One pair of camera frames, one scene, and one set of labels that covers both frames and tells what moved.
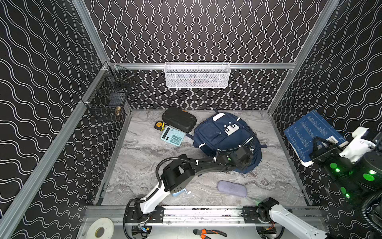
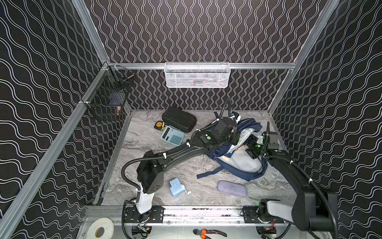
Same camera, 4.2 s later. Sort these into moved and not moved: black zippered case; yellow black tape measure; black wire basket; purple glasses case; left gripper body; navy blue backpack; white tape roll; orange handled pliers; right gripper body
Moved: left gripper body; right gripper body; navy blue backpack
Not moved: black wire basket; yellow black tape measure; black zippered case; white tape roll; orange handled pliers; purple glasses case
